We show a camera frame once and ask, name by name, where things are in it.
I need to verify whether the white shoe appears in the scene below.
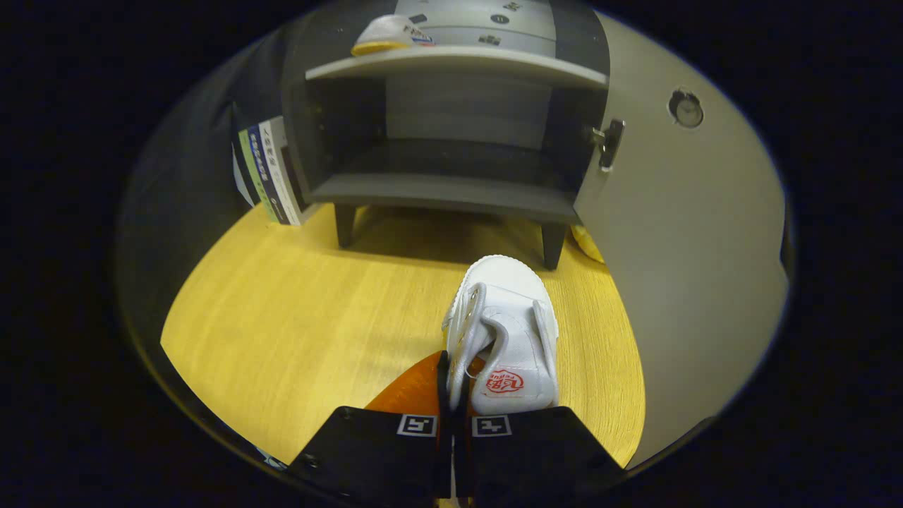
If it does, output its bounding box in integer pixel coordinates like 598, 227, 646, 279
351, 14, 436, 57
442, 255, 560, 417

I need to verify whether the yellow plush toy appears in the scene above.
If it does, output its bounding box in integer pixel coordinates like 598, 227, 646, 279
570, 224, 606, 265

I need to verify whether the metal door hinge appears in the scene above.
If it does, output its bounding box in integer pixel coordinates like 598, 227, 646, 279
591, 119, 626, 172

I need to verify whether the black backdrop cloth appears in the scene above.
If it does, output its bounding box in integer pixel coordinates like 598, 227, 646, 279
116, 42, 297, 332

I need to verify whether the beige shoe cabinet door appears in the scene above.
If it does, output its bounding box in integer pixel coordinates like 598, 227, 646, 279
573, 11, 791, 470

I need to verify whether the dark grey shoe cabinet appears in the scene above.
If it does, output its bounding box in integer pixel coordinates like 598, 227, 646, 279
281, 0, 611, 271

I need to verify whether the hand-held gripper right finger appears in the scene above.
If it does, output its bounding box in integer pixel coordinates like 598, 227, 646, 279
455, 406, 625, 503

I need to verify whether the dark blue spine book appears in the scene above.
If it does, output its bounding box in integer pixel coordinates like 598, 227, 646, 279
248, 124, 291, 225

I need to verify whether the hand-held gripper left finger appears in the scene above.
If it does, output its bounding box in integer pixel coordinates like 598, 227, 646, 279
288, 351, 452, 503

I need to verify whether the white spine book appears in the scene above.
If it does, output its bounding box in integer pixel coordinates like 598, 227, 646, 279
260, 116, 318, 226

